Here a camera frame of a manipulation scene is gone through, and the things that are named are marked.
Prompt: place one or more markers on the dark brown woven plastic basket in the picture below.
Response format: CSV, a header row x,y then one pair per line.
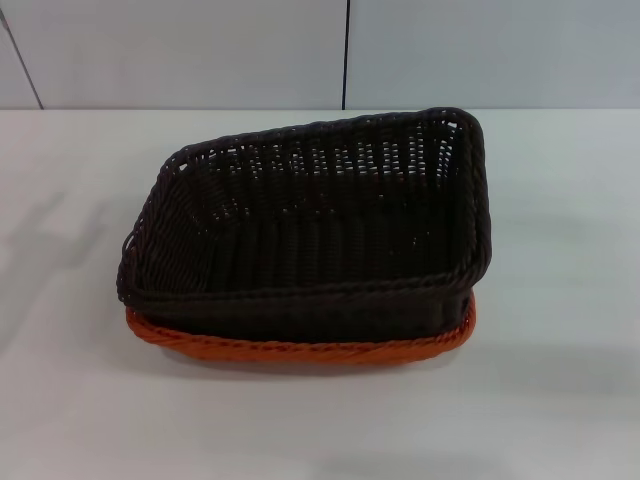
x,y
325,240

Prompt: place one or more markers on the orange woven plastic basket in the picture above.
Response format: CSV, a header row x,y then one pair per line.
x,y
300,352

